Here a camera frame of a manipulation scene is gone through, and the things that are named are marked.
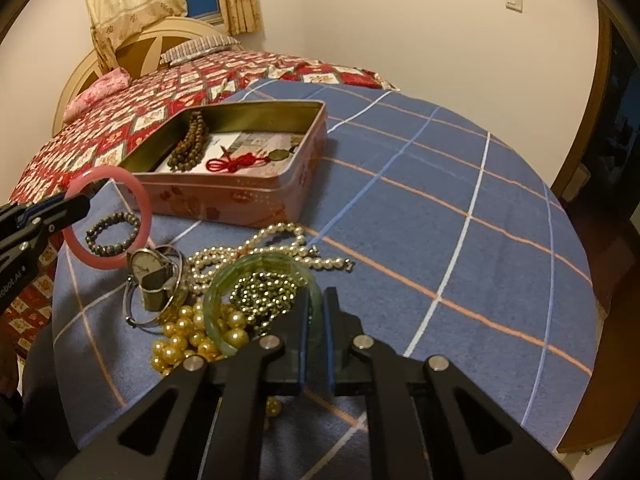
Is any metallic small bead necklace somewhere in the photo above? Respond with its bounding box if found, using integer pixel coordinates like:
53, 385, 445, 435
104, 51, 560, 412
228, 270, 302, 337

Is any pink jade bangle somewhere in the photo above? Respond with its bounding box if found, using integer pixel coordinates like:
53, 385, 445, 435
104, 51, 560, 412
63, 166, 152, 270

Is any green jade bangle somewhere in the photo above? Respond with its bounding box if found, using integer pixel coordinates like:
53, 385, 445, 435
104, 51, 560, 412
203, 252, 322, 358

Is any brown wooden bead mala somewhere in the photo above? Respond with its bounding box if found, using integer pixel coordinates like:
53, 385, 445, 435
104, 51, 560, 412
167, 112, 208, 172

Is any red knot coin charm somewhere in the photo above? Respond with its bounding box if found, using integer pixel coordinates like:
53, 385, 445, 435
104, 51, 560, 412
205, 148, 293, 174

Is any silver wrist watch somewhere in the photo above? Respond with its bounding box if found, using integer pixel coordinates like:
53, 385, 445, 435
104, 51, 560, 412
128, 246, 178, 313

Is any red patchwork bedspread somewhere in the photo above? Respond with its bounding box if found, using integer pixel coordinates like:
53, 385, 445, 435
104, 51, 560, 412
0, 49, 402, 361

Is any silver thin bangle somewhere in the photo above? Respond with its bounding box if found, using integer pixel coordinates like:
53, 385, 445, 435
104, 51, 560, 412
122, 244, 189, 328

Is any pink floral pillow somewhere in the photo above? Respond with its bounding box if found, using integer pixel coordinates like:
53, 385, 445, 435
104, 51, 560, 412
63, 67, 131, 124

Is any cream wooden headboard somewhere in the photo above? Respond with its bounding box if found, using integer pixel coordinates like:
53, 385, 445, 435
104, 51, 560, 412
51, 16, 224, 136

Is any pink metal tin box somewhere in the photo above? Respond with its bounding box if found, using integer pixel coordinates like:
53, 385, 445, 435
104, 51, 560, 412
121, 100, 328, 228

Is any striped pillow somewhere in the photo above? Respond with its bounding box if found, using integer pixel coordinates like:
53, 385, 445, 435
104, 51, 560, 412
160, 35, 241, 66

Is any dark stone bead bracelet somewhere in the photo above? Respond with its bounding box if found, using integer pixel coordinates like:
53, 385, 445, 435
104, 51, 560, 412
84, 210, 142, 257

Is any gold pearl necklace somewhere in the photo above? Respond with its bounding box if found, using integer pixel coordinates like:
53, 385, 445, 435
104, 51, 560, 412
150, 301, 284, 418

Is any white pearl necklace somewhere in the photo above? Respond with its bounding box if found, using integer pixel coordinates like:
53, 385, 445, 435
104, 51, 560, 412
185, 222, 357, 296

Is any white wall switch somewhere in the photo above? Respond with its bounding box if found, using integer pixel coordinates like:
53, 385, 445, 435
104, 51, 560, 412
506, 0, 524, 13

